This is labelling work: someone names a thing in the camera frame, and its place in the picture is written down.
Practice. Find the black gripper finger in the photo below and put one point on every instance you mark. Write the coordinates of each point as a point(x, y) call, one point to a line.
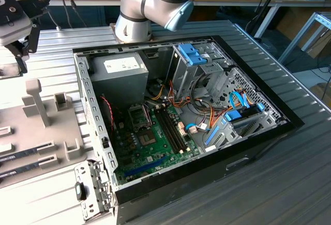
point(33, 38)

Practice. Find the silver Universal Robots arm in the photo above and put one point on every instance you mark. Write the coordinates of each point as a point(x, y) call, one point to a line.
point(134, 2)

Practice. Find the CPU socket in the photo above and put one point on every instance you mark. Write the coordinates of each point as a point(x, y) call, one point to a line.
point(148, 139)

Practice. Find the grey plastic parts rack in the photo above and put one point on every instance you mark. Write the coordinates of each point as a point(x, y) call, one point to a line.
point(51, 132)

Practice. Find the grey power supply unit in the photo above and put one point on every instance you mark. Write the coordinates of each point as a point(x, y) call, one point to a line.
point(116, 85)

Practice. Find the long RAM stick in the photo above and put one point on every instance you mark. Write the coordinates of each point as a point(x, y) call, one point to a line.
point(15, 155)
point(15, 170)

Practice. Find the grey metal drive cage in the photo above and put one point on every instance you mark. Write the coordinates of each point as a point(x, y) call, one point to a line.
point(186, 75)

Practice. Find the blue plastic drive latch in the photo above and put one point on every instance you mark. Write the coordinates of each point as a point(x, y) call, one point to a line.
point(192, 54)

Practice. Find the black teal case latch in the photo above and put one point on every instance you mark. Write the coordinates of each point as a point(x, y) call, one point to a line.
point(80, 192)

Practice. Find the black RAM slot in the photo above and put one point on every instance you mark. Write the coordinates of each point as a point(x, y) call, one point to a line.
point(173, 130)
point(176, 129)
point(168, 132)

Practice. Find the green motherboard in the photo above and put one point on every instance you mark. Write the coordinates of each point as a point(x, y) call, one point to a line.
point(152, 157)

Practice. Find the blue expansion slot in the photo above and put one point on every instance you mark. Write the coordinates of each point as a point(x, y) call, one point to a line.
point(144, 167)

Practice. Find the black open PC case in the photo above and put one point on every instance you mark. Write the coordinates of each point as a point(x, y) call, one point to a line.
point(181, 191)

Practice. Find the blue disk carrier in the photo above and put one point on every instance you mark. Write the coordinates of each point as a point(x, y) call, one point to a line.
point(232, 116)

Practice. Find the grey metal disk cage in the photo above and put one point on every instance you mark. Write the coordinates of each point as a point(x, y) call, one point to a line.
point(253, 126)

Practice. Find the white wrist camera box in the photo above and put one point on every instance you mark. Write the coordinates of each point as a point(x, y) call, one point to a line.
point(15, 28)

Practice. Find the black wrist mount bracket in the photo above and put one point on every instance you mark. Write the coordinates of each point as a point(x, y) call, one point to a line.
point(31, 6)

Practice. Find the grey rear slot bracket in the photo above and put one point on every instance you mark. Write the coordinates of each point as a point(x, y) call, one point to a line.
point(98, 183)

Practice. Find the blue plastic rail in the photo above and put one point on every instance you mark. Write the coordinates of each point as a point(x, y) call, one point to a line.
point(212, 135)

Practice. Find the aluminium frame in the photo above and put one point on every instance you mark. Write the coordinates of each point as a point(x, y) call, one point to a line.
point(297, 39)

